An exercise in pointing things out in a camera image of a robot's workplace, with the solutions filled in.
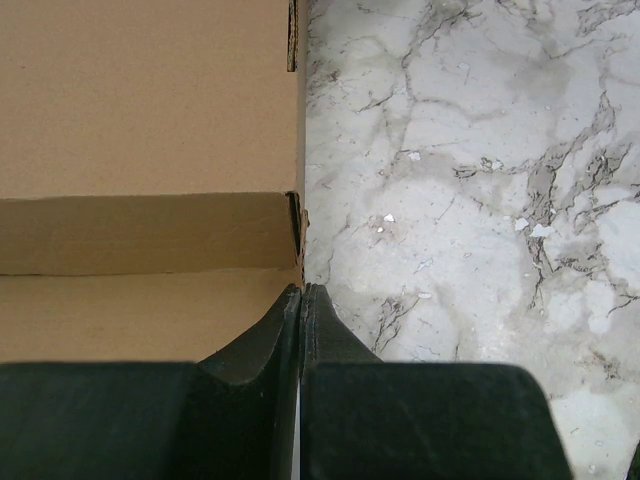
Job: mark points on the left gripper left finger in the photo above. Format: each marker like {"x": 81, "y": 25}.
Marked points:
{"x": 229, "y": 416}

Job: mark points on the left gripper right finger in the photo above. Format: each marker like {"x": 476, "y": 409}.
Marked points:
{"x": 363, "y": 418}

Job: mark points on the cardboard box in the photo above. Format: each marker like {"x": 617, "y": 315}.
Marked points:
{"x": 152, "y": 174}

